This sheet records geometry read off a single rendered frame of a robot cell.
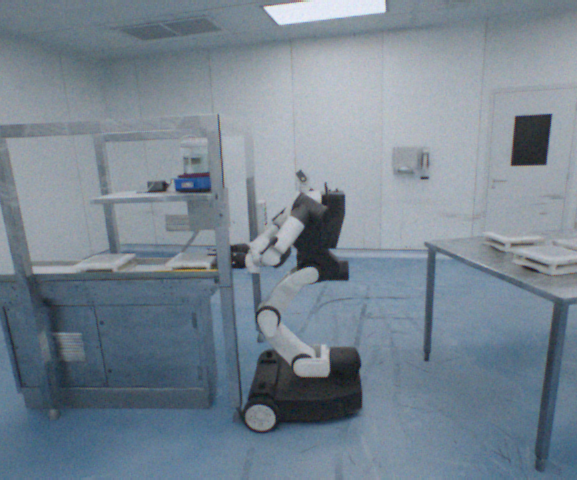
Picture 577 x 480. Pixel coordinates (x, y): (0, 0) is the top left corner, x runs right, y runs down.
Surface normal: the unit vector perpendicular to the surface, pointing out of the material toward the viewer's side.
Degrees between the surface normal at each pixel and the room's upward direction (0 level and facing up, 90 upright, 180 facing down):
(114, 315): 90
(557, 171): 90
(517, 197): 90
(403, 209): 90
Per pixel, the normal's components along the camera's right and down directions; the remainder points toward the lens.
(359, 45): -0.24, 0.24
